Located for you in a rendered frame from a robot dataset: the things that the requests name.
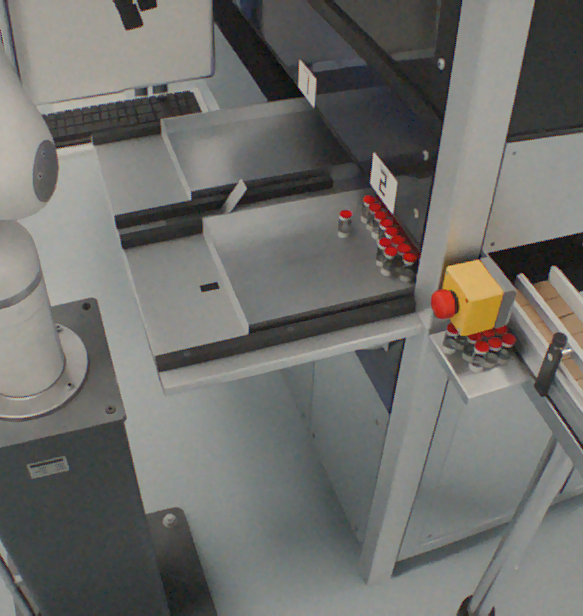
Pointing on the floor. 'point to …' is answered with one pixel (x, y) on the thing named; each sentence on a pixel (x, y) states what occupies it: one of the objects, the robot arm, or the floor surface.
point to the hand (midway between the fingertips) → (140, 13)
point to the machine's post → (447, 251)
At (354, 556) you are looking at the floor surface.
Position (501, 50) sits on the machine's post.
